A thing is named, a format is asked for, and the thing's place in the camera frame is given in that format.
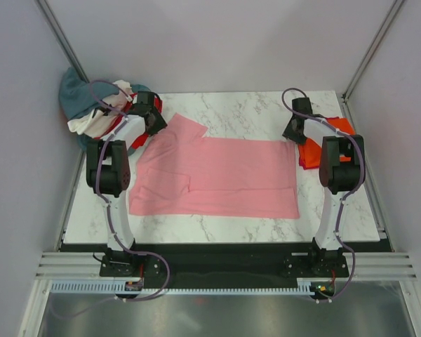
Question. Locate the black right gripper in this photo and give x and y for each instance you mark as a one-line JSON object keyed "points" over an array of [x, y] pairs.
{"points": [[288, 133]]}

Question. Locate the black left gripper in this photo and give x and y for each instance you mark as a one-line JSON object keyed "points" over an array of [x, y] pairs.
{"points": [[161, 124]]}

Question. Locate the pink t-shirt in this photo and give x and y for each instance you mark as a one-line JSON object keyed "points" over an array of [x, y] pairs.
{"points": [[183, 171]]}

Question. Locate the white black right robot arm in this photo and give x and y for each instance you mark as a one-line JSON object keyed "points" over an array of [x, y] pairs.
{"points": [[341, 172]]}

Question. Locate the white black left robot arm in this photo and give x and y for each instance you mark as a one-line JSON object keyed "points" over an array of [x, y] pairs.
{"points": [[108, 173]]}

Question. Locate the red t-shirt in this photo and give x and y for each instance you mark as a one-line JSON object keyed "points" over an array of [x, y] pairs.
{"points": [[143, 100]]}

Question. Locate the folded magenta t-shirt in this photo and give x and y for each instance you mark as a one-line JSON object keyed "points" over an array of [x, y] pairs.
{"points": [[310, 151]]}

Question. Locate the white t-shirt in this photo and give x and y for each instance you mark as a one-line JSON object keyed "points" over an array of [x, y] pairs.
{"points": [[97, 122]]}

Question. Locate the teal blue t-shirt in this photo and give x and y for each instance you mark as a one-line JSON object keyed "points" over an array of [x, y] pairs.
{"points": [[75, 96]]}

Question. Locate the left aluminium table rail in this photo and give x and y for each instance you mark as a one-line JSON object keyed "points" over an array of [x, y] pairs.
{"points": [[67, 206]]}

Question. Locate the aluminium table rail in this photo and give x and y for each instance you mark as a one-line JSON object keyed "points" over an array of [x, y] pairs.
{"points": [[67, 206], [369, 183]]}

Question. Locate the right aluminium table rail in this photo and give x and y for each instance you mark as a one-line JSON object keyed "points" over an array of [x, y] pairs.
{"points": [[369, 183]]}

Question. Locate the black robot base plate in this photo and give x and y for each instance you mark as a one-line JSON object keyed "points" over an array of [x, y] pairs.
{"points": [[225, 265]]}

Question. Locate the left aluminium frame post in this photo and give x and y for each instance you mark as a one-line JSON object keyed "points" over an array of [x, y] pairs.
{"points": [[57, 30]]}

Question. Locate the aluminium frame post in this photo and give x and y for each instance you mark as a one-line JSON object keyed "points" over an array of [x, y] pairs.
{"points": [[57, 30], [373, 47]]}

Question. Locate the right aluminium frame post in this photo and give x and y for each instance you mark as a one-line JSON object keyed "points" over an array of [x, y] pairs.
{"points": [[373, 47]]}

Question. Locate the white slotted cable duct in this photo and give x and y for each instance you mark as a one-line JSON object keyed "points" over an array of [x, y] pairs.
{"points": [[121, 287]]}

